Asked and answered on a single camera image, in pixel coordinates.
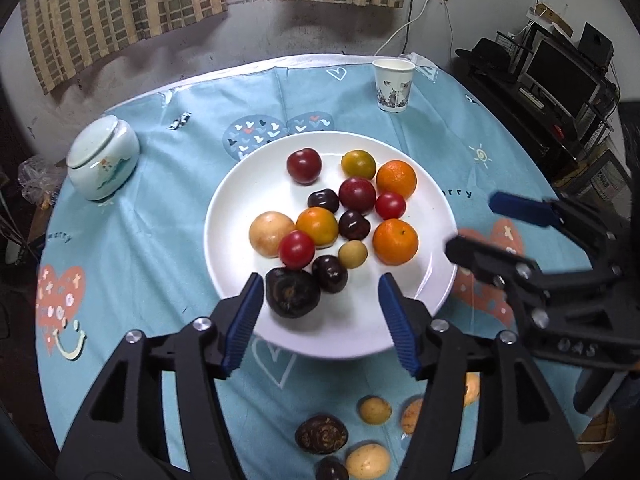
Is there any black media stand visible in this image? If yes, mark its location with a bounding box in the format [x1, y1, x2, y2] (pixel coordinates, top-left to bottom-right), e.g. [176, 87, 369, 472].
[455, 25, 626, 181]

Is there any dark purple plum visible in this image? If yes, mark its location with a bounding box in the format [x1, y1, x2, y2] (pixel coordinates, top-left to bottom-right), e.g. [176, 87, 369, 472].
[312, 255, 349, 294]
[307, 188, 340, 213]
[338, 209, 371, 241]
[315, 456, 350, 480]

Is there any orange mandarin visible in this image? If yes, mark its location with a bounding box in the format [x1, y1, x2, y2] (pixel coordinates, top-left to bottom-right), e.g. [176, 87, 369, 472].
[372, 219, 419, 266]
[376, 160, 417, 200]

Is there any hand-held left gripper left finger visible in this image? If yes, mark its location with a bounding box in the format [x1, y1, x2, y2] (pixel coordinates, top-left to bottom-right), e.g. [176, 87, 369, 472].
[57, 273, 265, 480]

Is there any red plum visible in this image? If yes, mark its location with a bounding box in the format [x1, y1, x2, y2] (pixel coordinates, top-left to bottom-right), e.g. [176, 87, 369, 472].
[339, 177, 377, 215]
[287, 148, 322, 184]

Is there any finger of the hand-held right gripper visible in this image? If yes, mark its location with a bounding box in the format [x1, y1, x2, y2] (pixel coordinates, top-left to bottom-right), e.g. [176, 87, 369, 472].
[445, 236, 551, 341]
[489, 191, 625, 273]

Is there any black hat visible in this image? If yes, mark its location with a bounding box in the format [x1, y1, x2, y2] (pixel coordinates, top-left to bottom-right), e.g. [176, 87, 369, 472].
[455, 37, 516, 73]

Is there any light blue printed tablecloth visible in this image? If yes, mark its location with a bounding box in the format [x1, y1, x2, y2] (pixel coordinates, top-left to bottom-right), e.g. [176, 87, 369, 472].
[36, 52, 616, 480]

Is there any small yellow green fruit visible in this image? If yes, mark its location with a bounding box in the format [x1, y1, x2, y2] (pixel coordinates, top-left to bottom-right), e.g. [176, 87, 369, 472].
[338, 240, 368, 269]

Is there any black speaker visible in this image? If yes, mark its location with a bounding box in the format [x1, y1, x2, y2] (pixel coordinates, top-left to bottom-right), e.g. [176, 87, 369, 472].
[580, 22, 615, 63]

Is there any white round plate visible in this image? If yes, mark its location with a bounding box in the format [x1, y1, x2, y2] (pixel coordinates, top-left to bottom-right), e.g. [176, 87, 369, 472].
[204, 131, 458, 359]

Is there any clear plastic bag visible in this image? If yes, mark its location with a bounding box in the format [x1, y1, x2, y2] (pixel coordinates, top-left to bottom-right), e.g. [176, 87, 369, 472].
[19, 156, 68, 201]

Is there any printed paper cup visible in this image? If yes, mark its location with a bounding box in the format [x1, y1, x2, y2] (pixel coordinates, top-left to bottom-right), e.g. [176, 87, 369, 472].
[372, 58, 417, 113]

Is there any small cardboard box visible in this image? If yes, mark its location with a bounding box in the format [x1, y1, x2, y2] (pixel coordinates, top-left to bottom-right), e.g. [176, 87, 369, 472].
[530, 4, 573, 36]

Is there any orange yellow tomato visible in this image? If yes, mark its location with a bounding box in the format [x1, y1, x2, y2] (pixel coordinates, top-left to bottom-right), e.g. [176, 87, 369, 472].
[296, 207, 339, 249]

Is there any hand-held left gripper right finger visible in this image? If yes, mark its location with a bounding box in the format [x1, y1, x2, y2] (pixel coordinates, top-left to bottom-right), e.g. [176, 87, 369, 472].
[378, 273, 586, 480]

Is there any white power cable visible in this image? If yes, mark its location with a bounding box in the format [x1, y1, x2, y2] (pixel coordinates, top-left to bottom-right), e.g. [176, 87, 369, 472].
[375, 0, 433, 58]

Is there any yellow green tomato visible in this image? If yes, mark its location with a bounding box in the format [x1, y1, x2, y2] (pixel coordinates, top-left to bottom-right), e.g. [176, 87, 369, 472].
[341, 150, 377, 181]

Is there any red cherry tomato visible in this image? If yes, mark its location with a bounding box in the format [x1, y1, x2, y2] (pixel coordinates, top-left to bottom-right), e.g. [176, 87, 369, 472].
[375, 192, 407, 221]
[278, 230, 316, 270]

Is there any dark water chestnut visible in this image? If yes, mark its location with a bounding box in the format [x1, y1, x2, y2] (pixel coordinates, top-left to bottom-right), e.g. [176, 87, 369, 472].
[264, 267, 322, 319]
[295, 414, 348, 456]

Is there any black computer monitor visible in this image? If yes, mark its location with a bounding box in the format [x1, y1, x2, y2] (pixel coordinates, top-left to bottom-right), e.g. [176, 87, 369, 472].
[525, 37, 601, 116]

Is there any pale green lidded ceramic jar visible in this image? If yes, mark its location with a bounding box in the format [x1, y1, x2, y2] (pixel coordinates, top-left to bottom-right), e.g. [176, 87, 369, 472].
[66, 115, 140, 202]

